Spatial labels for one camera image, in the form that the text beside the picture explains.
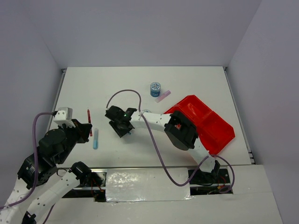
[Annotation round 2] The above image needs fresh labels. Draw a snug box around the far blue tape stack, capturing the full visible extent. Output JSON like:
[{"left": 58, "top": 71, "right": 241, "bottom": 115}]
[{"left": 150, "top": 82, "right": 161, "bottom": 97}]

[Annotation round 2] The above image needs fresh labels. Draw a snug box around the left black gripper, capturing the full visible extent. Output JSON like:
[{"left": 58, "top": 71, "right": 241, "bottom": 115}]
[{"left": 57, "top": 118, "right": 93, "bottom": 163}]

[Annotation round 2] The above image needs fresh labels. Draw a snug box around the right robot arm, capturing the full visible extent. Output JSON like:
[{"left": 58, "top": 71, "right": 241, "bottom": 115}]
[{"left": 105, "top": 106, "right": 220, "bottom": 182}]

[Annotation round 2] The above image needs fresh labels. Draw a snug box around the pink eraser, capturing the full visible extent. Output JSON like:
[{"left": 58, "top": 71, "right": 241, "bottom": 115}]
[{"left": 155, "top": 90, "right": 171, "bottom": 103}]

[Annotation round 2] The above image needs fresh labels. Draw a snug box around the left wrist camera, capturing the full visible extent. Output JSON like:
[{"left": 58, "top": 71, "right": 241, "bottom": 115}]
[{"left": 53, "top": 107, "right": 74, "bottom": 126}]

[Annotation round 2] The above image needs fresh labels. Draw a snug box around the red pen refill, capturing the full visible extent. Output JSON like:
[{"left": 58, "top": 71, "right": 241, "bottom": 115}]
[{"left": 87, "top": 108, "right": 93, "bottom": 137}]

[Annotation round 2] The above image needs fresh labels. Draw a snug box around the silver foil base cover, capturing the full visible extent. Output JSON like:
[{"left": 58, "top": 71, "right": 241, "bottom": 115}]
[{"left": 106, "top": 168, "right": 191, "bottom": 202}]

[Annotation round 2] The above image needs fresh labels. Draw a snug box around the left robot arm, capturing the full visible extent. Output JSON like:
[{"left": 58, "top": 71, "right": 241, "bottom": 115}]
[{"left": 0, "top": 119, "right": 92, "bottom": 224}]

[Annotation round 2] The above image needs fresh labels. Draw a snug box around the red plastic bin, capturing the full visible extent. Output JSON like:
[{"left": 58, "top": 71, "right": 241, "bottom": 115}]
[{"left": 165, "top": 95, "right": 235, "bottom": 154}]

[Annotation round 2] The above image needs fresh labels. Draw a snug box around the blue highlighter pen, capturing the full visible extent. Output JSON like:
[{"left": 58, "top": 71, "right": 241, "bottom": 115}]
[{"left": 93, "top": 128, "right": 99, "bottom": 150}]

